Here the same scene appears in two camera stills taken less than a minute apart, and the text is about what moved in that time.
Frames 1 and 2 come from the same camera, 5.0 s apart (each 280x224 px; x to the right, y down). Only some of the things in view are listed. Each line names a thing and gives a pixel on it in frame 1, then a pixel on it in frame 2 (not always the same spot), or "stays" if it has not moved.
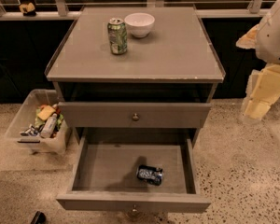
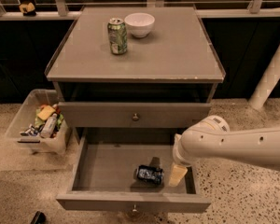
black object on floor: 39,218 stays
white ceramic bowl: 140,24 stays
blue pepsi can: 150,174 stays
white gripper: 274,36 → 177,152
